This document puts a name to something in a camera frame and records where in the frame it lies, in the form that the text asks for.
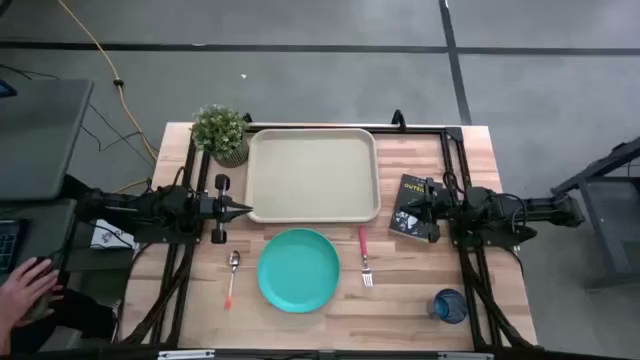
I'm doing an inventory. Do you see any black paperback book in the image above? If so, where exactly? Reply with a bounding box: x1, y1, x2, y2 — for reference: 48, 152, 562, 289
388, 173, 446, 245

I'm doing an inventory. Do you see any dark metal cart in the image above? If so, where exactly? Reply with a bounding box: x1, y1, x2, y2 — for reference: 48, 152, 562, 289
549, 135, 640, 291

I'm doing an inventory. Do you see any dark keyboard shelf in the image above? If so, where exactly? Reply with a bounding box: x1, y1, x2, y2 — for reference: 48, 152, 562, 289
0, 198, 77, 321

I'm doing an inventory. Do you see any black aluminium table frame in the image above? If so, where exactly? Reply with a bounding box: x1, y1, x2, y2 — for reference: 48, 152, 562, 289
114, 123, 539, 351

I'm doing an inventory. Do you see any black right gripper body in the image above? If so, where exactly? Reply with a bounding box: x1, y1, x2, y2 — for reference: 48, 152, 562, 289
422, 175, 454, 245

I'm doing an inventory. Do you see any silver edge bracket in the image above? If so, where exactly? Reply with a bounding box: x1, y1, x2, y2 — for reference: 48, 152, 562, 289
437, 352, 495, 360
157, 349, 216, 360

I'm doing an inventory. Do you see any white printed paper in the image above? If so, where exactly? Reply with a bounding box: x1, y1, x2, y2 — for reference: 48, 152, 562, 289
89, 218, 141, 250

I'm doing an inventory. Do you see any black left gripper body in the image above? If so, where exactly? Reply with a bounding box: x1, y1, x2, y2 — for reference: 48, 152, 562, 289
199, 173, 237, 245

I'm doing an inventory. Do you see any grey desk top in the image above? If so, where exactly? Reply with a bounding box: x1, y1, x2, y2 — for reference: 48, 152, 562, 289
0, 78, 95, 202

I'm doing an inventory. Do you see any blue patterned cup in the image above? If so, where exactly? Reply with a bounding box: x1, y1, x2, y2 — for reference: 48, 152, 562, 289
428, 288, 469, 325

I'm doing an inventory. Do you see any black keyboard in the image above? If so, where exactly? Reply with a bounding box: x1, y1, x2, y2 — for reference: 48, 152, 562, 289
0, 219, 24, 276

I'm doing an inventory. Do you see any beige plastic tray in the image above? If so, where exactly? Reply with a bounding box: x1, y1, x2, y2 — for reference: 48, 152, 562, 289
243, 127, 382, 225

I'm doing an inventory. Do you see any spoon with orange handle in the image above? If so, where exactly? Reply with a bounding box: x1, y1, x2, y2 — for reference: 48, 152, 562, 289
224, 249, 242, 311

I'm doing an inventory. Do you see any thin black floor cable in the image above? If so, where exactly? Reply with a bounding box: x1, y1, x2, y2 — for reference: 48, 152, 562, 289
0, 63, 156, 167

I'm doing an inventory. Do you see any small potted plant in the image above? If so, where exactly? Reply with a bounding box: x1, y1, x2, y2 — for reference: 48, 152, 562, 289
190, 103, 250, 169

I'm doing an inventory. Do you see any person's hand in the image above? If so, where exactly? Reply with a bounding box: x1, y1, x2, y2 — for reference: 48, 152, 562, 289
0, 256, 65, 329

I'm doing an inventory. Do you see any fork with pink handle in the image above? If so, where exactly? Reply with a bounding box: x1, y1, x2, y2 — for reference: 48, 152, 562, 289
357, 225, 375, 289

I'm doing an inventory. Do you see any yellow cable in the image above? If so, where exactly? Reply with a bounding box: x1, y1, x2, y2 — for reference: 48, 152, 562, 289
56, 0, 160, 194

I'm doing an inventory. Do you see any teal plate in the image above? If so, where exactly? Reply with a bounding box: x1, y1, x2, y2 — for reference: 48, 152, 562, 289
256, 227, 342, 315

